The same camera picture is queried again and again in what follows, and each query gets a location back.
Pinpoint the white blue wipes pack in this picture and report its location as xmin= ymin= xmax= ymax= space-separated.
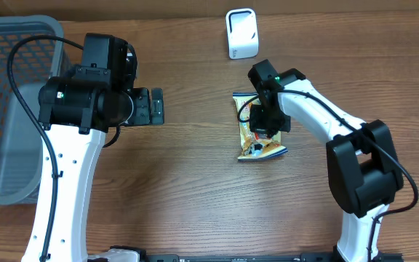
xmin=232 ymin=92 xmax=288 ymax=162

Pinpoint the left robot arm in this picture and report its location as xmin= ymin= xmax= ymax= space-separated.
xmin=23 ymin=33 xmax=164 ymax=261

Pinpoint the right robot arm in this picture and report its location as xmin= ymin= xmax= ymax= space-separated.
xmin=247 ymin=60 xmax=404 ymax=261

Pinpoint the white barcode scanner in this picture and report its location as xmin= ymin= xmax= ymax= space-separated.
xmin=226 ymin=8 xmax=259 ymax=60

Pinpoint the grey plastic shopping basket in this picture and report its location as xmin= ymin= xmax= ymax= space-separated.
xmin=0 ymin=15 xmax=64 ymax=205

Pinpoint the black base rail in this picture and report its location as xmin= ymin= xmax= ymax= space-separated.
xmin=87 ymin=249 xmax=404 ymax=262

